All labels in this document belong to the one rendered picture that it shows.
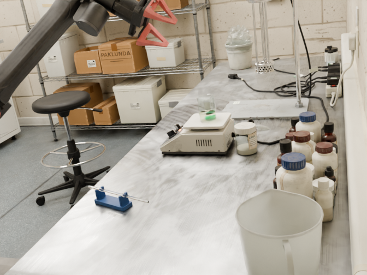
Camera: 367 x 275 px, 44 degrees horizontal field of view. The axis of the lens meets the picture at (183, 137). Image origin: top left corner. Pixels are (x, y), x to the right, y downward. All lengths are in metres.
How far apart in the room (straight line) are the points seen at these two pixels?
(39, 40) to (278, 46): 2.70
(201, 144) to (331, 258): 0.57
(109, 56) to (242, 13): 1.09
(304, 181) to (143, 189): 0.43
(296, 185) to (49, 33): 0.67
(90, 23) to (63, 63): 2.72
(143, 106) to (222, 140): 2.39
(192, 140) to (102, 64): 2.43
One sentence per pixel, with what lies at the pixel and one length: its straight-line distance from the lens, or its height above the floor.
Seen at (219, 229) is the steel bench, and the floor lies 0.75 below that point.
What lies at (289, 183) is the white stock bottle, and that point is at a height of 0.84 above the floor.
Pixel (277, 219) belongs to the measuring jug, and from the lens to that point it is 0.77.
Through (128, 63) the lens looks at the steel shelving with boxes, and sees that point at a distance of 3.54.
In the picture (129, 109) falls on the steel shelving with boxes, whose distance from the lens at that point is 3.67.
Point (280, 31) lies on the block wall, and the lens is 3.62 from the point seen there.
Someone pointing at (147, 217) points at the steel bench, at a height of 0.75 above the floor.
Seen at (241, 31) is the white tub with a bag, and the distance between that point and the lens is 2.28.
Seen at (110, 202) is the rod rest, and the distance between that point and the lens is 1.10.
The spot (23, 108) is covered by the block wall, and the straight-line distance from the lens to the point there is 4.74.
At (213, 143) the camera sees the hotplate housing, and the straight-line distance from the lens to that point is 1.27.
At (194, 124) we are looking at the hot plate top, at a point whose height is 0.84.
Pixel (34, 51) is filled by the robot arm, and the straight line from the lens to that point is 1.14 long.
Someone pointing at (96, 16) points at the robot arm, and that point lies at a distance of 1.12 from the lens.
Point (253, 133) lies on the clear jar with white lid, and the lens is 1.24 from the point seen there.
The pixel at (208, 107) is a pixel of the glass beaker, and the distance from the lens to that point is 1.27.
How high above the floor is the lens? 1.25
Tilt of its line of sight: 20 degrees down
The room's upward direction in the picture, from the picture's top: 8 degrees counter-clockwise
